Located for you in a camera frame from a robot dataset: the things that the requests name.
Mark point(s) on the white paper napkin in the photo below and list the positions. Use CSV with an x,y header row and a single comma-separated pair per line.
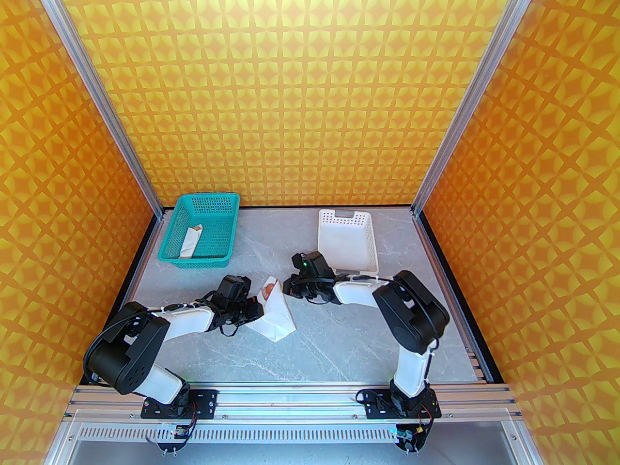
x,y
278,317

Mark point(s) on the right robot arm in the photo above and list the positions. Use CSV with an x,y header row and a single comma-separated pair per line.
x,y
411,313

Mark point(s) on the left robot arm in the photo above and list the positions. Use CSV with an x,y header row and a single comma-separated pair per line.
x,y
126,356

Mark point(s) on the rolled white napkin bundle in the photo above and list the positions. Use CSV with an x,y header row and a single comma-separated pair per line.
x,y
190,242

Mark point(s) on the white perforated plastic basket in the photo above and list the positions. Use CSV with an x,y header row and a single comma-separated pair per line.
x,y
346,240

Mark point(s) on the teal plastic basket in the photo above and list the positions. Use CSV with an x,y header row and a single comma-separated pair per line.
x,y
213,216

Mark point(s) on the small electronics board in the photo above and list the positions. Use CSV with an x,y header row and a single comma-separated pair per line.
x,y
409,436
174,433

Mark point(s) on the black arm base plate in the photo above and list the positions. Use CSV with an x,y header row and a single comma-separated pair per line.
x,y
375,401
206,401

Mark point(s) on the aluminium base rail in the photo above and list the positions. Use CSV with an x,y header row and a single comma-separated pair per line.
x,y
290,400

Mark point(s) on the aluminium table side rail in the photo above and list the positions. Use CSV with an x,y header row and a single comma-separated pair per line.
x,y
479,368
144,262

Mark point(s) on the aluminium frame post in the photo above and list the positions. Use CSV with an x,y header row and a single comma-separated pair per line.
x,y
99,95
474,95

